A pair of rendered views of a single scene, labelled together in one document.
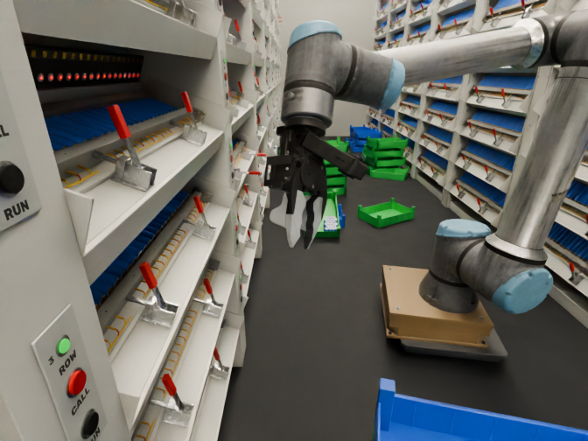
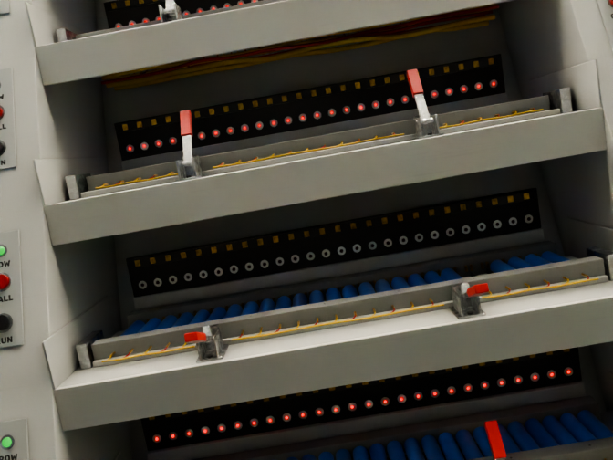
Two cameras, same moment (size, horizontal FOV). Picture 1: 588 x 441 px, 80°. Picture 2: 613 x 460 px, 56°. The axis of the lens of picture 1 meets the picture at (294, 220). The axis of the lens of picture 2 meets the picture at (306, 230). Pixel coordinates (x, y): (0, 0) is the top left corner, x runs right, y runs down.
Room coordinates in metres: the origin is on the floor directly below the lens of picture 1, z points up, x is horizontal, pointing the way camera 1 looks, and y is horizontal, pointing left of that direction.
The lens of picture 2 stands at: (1.23, -0.42, 0.52)
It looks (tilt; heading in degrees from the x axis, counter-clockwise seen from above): 14 degrees up; 92
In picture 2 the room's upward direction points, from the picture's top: 9 degrees counter-clockwise
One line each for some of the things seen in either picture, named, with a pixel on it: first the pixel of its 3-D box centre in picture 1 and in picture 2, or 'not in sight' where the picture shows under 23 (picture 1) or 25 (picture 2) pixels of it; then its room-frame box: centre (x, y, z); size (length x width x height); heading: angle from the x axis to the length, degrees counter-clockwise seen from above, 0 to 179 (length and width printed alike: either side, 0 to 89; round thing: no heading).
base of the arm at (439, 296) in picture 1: (450, 283); not in sight; (1.00, -0.53, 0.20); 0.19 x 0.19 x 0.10
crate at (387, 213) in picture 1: (386, 212); not in sight; (2.07, -0.59, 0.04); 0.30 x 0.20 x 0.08; 119
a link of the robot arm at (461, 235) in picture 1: (460, 248); not in sight; (1.00, -0.54, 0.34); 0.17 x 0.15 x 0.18; 17
